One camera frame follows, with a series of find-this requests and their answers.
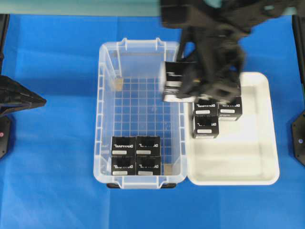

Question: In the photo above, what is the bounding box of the black box tray left upper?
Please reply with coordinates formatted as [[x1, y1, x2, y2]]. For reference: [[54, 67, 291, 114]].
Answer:
[[193, 100, 218, 116]]

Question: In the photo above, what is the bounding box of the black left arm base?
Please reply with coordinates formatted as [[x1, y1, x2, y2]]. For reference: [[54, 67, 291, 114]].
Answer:
[[0, 116, 11, 158]]

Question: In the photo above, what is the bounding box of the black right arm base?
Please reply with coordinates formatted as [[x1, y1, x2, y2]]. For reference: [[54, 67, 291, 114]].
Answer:
[[291, 112, 305, 166]]

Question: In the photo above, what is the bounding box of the black right frame post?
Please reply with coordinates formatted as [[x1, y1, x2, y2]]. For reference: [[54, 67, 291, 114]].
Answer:
[[292, 15, 305, 86]]

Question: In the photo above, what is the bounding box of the blue table cloth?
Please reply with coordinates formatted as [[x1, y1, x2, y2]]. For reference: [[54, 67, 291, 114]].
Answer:
[[0, 15, 305, 229]]

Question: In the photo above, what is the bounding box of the white plastic tray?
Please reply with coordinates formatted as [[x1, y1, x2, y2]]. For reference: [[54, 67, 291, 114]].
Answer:
[[184, 72, 280, 186]]

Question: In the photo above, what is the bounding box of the clear plastic storage case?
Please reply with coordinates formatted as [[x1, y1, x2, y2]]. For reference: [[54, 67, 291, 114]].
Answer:
[[93, 38, 187, 189]]

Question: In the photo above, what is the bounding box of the black box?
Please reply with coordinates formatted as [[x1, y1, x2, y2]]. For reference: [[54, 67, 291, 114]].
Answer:
[[136, 156, 162, 176], [111, 156, 136, 176], [111, 136, 136, 157], [159, 62, 195, 103], [136, 136, 161, 156]]

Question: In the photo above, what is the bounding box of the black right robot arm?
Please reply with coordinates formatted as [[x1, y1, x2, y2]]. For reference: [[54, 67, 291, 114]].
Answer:
[[160, 0, 305, 104]]

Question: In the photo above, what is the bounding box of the black frame post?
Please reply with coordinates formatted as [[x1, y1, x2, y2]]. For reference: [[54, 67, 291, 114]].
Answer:
[[0, 14, 10, 70], [292, 15, 305, 86]]

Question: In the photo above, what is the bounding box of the black box tray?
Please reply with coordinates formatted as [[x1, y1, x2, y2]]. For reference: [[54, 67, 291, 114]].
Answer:
[[193, 115, 219, 138], [218, 96, 243, 121], [193, 100, 218, 116]]

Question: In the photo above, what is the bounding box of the black case locking handle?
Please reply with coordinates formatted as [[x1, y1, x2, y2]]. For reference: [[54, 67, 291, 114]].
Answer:
[[106, 183, 177, 188]]

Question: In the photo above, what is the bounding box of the black left frame post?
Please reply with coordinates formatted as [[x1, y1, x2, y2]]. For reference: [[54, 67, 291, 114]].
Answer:
[[0, 14, 10, 70]]

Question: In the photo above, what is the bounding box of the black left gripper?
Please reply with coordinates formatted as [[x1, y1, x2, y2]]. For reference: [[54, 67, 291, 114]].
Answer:
[[0, 75, 47, 116]]

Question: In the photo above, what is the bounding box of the black box tray right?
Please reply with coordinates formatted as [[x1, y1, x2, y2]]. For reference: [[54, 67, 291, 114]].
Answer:
[[218, 96, 243, 121]]

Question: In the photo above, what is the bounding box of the black box tray lower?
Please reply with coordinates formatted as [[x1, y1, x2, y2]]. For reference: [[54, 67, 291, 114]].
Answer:
[[193, 115, 219, 138]]

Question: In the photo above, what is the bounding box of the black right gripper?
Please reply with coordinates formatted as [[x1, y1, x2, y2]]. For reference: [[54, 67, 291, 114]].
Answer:
[[176, 24, 245, 104]]

